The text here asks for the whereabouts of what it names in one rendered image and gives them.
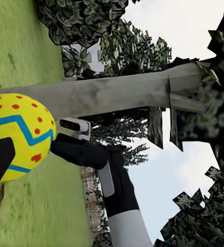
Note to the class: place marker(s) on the easter egg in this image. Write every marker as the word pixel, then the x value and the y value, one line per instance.
pixel 32 129

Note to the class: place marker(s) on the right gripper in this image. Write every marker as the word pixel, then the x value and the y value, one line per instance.
pixel 78 151

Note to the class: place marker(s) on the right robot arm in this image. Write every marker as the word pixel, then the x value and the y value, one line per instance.
pixel 125 222

